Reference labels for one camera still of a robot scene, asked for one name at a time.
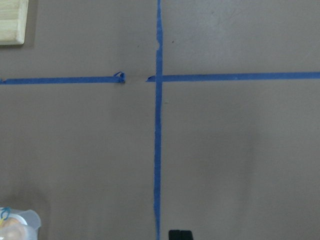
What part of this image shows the clear plastic egg box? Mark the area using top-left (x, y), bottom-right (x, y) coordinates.
top-left (0, 206), bottom-right (42, 240)

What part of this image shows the wooden cutting board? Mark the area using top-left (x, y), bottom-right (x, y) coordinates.
top-left (0, 0), bottom-right (29, 46)

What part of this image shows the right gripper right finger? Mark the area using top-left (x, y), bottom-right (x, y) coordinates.
top-left (180, 230), bottom-right (193, 240)

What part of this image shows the upper brown egg in box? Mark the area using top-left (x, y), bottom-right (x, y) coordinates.
top-left (0, 218), bottom-right (26, 240)

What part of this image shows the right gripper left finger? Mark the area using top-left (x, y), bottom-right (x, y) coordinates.
top-left (168, 229), bottom-right (181, 240)

